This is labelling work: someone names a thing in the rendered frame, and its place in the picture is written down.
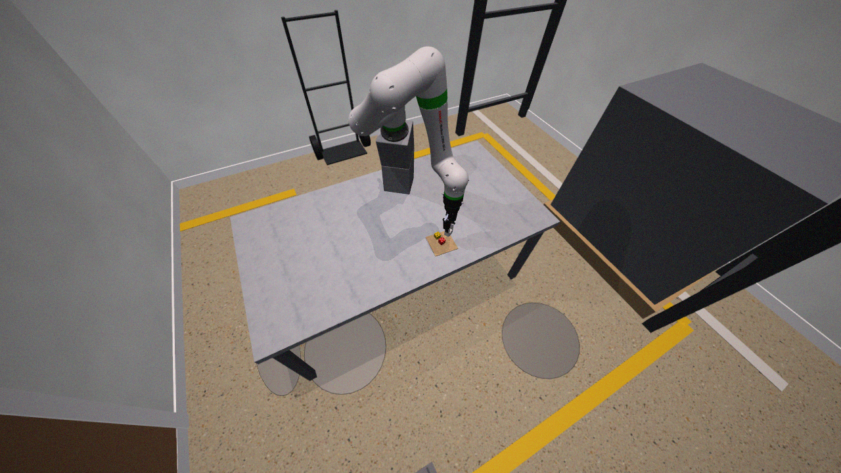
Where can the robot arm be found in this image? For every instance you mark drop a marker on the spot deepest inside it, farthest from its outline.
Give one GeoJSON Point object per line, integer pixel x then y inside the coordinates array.
{"type": "Point", "coordinates": [421, 75]}

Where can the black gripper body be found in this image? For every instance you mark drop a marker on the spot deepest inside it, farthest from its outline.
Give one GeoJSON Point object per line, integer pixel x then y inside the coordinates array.
{"type": "Point", "coordinates": [450, 210]}

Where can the tan mat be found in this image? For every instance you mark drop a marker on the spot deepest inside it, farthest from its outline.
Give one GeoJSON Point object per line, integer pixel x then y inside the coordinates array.
{"type": "Point", "coordinates": [439, 249]}

